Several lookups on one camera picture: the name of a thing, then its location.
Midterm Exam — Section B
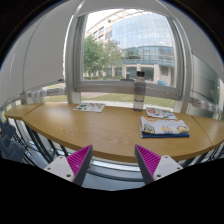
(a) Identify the blue grey chair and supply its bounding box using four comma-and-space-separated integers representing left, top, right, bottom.
0, 119, 25, 162

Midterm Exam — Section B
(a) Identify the sticker sheet left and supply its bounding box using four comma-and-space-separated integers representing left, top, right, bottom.
74, 103, 105, 112

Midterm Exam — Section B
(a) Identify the white window frame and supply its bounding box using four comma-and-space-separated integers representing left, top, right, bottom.
64, 7, 191, 112

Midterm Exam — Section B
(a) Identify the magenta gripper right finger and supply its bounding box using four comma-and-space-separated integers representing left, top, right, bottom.
134, 145, 182, 184

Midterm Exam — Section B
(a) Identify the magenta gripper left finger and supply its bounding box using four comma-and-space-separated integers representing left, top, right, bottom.
44, 145, 93, 186

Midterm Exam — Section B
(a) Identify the clear water bottle black cap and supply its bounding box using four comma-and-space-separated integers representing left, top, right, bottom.
133, 71, 146, 112

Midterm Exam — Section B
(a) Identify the side wooden table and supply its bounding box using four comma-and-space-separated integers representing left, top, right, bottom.
193, 116, 224, 147
5, 103, 41, 120

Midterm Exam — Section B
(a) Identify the side wooden table left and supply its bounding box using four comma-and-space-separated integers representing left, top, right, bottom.
5, 103, 41, 120

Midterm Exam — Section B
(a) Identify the cartoon print towel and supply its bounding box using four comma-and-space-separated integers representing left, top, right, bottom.
139, 116, 190, 138

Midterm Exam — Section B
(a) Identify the white roller blind left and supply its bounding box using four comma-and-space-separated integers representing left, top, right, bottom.
0, 0, 81, 105

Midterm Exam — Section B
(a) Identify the side wooden table right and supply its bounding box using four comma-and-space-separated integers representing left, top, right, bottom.
193, 116, 224, 147

